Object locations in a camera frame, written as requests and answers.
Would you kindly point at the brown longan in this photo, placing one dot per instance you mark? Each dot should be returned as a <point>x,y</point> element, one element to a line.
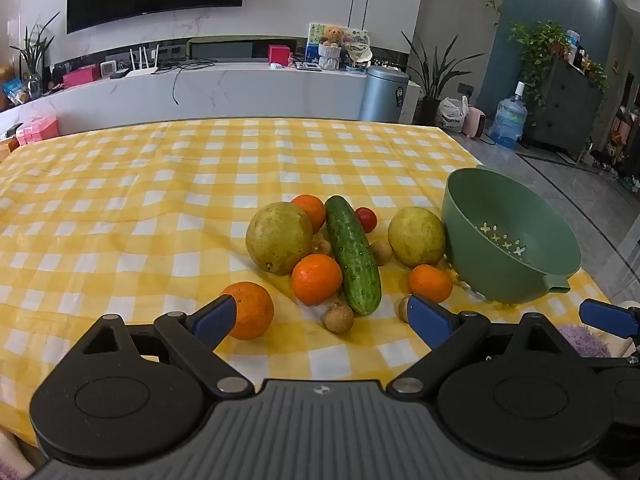
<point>403,307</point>

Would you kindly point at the purple fluffy cushion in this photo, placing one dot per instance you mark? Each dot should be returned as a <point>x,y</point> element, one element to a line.
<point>582,341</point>

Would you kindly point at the green colander bowl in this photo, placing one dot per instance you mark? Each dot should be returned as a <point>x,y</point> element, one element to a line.
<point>480,200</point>

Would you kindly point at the large yellow-green pear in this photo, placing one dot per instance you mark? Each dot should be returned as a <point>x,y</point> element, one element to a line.
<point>277,237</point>

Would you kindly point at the yellow checked tablecloth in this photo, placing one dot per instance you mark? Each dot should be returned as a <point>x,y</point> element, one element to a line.
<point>150,210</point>

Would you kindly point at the blue water jug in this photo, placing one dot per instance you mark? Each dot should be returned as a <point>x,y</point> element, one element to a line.
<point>509,120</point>

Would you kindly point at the brown kiwi front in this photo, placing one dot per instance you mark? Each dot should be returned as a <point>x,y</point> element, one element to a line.
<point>339,319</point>

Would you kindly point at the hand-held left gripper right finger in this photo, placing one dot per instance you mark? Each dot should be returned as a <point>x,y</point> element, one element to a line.
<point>427,317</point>

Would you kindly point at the grey round trash can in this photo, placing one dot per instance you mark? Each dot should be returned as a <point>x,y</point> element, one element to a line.
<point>382,95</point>

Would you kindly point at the red cherry tomato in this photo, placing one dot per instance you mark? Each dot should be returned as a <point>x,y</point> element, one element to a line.
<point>367,219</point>

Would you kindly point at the orange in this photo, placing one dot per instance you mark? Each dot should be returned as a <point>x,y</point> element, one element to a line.
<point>312,210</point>
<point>430,282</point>
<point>316,280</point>
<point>255,310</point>

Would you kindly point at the pink flat box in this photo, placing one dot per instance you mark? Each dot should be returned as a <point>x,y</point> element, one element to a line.
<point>81,76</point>

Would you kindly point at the green cucumber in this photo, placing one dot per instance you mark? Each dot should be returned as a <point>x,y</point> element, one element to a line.
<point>350,255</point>

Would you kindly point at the stack of pink boxes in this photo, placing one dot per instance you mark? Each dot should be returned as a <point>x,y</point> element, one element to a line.
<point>37,129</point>

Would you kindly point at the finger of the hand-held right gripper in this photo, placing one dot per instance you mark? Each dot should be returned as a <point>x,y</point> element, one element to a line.
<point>607,317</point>

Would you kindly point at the green pothos plant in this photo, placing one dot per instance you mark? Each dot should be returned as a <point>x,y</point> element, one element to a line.
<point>537,50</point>

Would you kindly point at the red-yellow apple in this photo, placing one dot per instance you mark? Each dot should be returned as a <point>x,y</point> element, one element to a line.
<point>415,237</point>

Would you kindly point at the thin-leaf plant in vase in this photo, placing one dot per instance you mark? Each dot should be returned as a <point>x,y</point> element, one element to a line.
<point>35,50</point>

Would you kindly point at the pink small heater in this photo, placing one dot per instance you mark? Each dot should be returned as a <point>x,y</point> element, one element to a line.
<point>472,121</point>

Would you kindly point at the white plastic bag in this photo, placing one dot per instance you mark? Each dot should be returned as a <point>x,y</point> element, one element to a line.
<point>450,116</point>

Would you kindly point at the white router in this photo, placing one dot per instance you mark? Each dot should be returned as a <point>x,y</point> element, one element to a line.
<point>142,70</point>

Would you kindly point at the brown teddy bear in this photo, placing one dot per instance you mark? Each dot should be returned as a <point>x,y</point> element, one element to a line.
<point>331,42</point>

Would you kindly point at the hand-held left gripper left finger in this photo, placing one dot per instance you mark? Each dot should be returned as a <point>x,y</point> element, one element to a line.
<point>215,317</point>

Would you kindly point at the red box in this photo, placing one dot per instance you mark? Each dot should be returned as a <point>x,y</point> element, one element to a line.
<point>279,54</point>

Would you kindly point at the brown kiwi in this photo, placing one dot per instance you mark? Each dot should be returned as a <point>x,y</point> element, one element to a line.
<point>339,319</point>
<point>324,247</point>
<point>381,252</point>

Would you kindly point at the white marble television console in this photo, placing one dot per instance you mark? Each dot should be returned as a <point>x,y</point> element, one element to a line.
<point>250,90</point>

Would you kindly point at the tall-leaf potted plant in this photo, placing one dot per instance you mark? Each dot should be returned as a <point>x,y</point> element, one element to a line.
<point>435,75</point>

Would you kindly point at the dark grey drawer cabinet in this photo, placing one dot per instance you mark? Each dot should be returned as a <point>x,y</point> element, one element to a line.
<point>565,105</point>

